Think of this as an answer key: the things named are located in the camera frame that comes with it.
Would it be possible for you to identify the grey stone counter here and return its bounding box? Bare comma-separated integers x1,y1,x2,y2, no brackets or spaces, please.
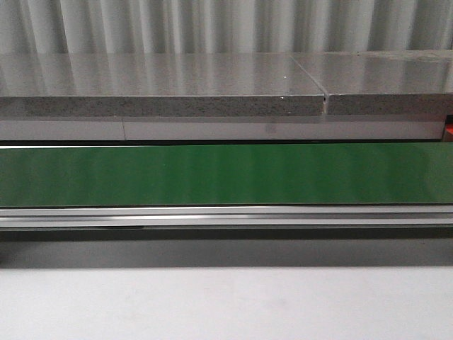
1,50,452,143

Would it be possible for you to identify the green conveyor belt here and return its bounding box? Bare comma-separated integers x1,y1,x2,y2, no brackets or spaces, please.
1,142,452,230

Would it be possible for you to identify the pleated grey curtain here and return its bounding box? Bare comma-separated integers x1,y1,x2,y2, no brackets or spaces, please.
1,1,452,54

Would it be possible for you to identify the red plastic tray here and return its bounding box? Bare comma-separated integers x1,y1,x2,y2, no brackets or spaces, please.
442,123,453,142

